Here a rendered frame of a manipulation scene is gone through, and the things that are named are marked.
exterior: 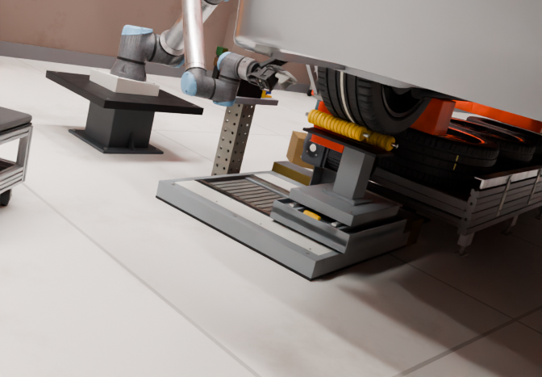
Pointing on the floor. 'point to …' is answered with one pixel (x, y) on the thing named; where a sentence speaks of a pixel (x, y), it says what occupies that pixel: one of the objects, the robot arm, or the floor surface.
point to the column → (233, 139)
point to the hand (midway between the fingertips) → (295, 80)
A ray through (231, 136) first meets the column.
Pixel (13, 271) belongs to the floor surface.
